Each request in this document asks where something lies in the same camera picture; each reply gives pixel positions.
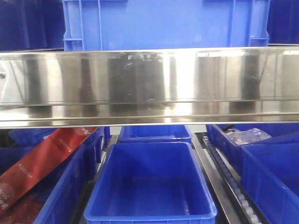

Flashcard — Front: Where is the large blue plastic bin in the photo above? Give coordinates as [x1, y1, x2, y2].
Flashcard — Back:
[63, 0, 270, 51]

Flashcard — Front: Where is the blue bin behind centre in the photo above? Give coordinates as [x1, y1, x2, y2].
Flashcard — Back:
[118, 125, 192, 144]

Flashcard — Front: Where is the blue bin lower centre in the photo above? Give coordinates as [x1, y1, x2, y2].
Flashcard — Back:
[84, 142, 217, 224]

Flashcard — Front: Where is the blue bin far right rear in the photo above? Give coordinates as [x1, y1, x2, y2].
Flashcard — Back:
[206, 123, 299, 175]

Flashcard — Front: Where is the clear plastic bag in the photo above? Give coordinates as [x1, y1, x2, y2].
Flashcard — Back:
[225, 128, 272, 146]

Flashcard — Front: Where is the blue bin lower left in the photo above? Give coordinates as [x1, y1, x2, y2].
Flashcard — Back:
[0, 127, 104, 224]

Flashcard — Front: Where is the right roller track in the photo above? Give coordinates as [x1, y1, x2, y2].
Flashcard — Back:
[192, 133, 269, 224]

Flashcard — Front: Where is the blue bin lower right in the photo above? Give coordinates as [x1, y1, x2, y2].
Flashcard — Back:
[241, 142, 299, 224]

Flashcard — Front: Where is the dark blue bin upper left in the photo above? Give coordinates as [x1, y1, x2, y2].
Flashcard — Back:
[0, 0, 65, 51]

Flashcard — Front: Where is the dark blue bin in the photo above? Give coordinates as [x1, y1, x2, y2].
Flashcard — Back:
[0, 0, 65, 51]
[267, 0, 299, 44]

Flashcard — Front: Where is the red packaging bag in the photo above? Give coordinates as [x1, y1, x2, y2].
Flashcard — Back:
[0, 127, 98, 215]

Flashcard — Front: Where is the dark blue bin upper right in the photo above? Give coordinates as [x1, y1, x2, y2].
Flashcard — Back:
[267, 0, 299, 44]

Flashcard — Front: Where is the stainless steel shelf rail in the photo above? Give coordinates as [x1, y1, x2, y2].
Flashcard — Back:
[0, 45, 299, 129]

